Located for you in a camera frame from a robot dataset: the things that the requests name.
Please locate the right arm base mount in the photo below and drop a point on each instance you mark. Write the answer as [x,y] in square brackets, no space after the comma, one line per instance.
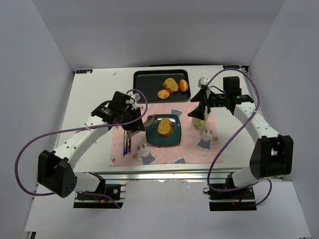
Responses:
[239,200]

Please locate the small round bun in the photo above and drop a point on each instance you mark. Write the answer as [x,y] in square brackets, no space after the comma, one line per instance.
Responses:
[163,94]

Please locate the green paper cup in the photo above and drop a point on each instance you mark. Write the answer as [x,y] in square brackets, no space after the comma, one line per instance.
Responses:
[199,123]

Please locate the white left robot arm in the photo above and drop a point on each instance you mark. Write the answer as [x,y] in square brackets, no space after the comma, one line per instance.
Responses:
[56,168]

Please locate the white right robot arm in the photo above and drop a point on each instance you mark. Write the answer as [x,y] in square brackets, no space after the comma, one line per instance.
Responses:
[273,153]

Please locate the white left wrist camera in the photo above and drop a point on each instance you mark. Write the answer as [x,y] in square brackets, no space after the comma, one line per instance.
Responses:
[133,98]

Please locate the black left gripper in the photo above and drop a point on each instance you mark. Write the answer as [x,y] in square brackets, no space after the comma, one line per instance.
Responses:
[138,121]

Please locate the orange glossy bun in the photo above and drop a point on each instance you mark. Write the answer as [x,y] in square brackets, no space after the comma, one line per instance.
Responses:
[183,85]

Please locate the black baking tray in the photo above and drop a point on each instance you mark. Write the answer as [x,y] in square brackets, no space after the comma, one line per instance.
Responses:
[150,82]

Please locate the iridescent knife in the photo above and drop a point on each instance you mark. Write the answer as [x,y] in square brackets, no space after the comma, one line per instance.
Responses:
[128,146]

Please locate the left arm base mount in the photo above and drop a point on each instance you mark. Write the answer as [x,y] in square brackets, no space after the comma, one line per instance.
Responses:
[112,196]

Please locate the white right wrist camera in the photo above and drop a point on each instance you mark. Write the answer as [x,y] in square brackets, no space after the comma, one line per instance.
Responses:
[203,81]

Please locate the pink bunny placemat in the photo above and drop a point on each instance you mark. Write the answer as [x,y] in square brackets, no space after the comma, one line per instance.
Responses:
[196,146]

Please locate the dark teal square plate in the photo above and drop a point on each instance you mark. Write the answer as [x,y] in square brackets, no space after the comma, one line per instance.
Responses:
[154,139]

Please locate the iridescent purple spoon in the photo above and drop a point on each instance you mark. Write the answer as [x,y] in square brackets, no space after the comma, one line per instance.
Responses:
[125,143]

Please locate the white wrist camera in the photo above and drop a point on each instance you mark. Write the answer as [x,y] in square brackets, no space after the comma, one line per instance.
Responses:
[203,81]
[133,98]

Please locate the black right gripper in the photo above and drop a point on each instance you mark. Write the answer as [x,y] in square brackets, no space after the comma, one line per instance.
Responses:
[205,100]

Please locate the bread slice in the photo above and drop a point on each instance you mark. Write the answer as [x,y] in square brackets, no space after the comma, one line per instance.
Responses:
[171,85]
[165,127]

